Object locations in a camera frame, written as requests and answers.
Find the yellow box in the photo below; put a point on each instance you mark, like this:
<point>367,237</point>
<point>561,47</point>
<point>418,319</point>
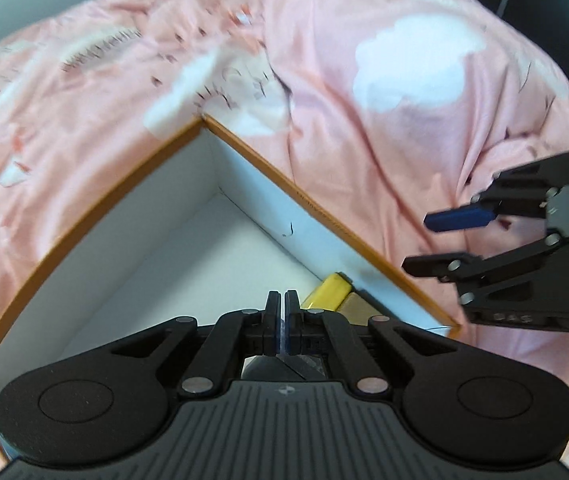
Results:
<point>327,292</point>

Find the white box with orange rim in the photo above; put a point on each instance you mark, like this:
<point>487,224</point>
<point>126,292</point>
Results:
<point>139,285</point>

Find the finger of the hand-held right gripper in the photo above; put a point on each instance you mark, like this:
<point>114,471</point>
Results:
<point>459,220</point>
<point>439,265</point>

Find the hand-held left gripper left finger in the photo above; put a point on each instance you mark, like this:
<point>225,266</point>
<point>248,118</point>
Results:
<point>273,325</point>

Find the silver glitter card box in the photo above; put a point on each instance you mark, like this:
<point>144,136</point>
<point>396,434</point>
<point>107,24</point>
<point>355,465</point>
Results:
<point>309,366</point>

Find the gold box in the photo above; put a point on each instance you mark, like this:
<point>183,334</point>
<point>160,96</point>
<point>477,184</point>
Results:
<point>359,307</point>

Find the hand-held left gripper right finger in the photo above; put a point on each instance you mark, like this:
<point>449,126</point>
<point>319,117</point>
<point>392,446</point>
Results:
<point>292,325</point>

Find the pink printed blanket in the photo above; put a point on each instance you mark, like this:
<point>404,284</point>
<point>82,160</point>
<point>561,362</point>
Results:
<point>364,160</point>

